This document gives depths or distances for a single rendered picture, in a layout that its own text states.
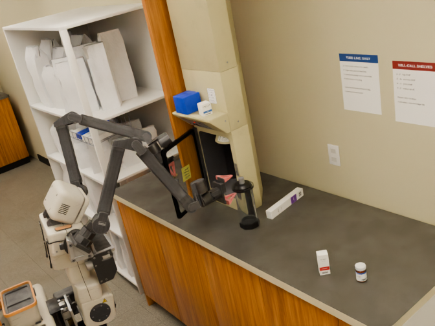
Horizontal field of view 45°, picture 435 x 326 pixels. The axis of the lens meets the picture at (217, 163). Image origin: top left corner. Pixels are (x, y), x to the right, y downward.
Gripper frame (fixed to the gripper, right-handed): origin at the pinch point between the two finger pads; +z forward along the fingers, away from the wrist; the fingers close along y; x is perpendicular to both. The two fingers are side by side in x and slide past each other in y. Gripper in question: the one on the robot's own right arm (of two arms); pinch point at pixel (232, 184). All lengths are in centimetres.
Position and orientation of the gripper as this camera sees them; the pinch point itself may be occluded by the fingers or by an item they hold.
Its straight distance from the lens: 251.6
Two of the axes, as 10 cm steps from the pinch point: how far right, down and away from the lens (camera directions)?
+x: -6.2, -1.9, 7.6
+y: -1.9, -9.1, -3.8
